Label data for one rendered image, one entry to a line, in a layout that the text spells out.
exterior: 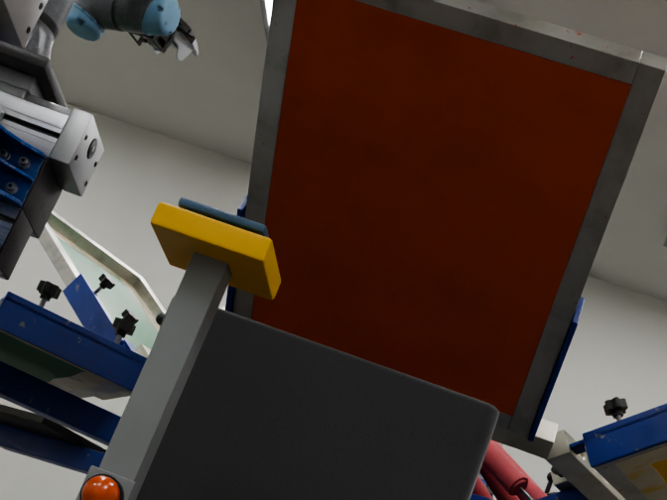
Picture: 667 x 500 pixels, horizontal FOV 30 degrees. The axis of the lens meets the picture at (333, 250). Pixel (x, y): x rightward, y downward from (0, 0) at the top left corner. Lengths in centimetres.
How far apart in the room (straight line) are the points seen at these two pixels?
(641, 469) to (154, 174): 479
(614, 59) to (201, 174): 516
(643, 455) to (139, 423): 130
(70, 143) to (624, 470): 120
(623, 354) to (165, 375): 533
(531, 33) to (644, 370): 481
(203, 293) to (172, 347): 7
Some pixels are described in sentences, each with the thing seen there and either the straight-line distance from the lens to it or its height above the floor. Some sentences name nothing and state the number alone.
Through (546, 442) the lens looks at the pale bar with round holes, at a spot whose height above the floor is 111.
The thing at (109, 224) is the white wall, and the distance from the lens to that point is 681.
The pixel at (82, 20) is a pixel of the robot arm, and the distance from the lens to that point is 240.
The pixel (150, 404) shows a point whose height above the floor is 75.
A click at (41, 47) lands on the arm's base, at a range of 205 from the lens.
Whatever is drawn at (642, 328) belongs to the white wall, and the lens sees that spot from 660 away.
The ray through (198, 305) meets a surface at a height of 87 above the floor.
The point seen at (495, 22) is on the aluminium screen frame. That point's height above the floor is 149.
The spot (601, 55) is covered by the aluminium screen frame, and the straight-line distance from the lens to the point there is 182.
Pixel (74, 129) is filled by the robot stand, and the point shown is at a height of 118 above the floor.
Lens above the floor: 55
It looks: 19 degrees up
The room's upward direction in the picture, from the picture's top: 22 degrees clockwise
